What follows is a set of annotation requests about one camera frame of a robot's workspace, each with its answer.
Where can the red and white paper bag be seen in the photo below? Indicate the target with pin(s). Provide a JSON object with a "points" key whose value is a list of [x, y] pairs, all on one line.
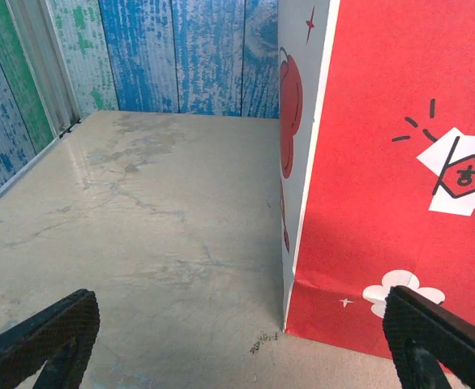
{"points": [[363, 162]]}

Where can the aluminium corner post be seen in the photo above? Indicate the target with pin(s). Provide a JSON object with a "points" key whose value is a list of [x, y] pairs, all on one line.
{"points": [[43, 61]]}

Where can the aluminium table side rail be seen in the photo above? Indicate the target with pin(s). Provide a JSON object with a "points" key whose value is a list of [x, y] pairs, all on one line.
{"points": [[18, 174]]}

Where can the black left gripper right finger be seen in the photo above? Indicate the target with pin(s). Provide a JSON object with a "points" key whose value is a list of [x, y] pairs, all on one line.
{"points": [[416, 336]]}

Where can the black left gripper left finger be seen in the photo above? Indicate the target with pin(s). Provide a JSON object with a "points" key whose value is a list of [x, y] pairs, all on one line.
{"points": [[59, 324]]}

